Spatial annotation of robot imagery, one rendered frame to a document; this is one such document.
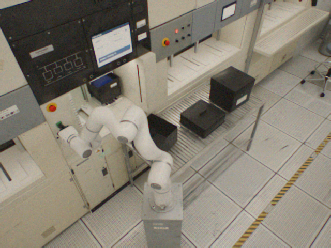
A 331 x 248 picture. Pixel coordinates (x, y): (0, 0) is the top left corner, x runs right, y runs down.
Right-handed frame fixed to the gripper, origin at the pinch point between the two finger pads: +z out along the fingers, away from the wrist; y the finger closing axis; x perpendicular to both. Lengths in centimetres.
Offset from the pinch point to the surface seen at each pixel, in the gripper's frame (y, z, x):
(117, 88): 63, 28, -18
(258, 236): 91, -121, -120
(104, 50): 43, 2, 36
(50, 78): 6.0, 2.4, 33.6
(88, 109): 34, 35, -30
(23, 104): -13.3, 1.7, 26.6
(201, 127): 91, -46, -34
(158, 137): 64, -22, -43
